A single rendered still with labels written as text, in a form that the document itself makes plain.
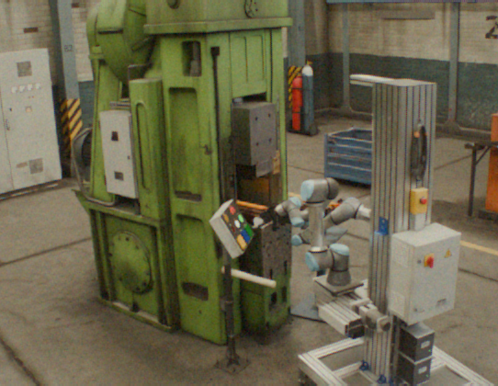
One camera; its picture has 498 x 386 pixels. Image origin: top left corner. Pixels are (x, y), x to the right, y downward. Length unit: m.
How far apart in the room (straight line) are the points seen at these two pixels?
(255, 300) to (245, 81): 1.64
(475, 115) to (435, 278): 8.63
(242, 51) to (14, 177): 5.49
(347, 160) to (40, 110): 4.51
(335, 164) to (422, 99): 5.23
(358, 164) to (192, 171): 4.25
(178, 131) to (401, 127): 1.74
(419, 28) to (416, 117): 9.13
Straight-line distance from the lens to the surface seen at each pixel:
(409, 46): 12.41
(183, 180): 4.29
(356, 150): 8.08
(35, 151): 9.05
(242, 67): 4.18
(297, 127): 11.82
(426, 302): 3.33
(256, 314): 4.58
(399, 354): 3.65
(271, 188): 4.59
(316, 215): 3.41
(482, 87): 11.62
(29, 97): 8.92
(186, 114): 4.14
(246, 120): 4.05
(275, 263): 4.46
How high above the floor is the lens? 2.41
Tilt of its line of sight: 18 degrees down
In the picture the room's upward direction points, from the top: 2 degrees counter-clockwise
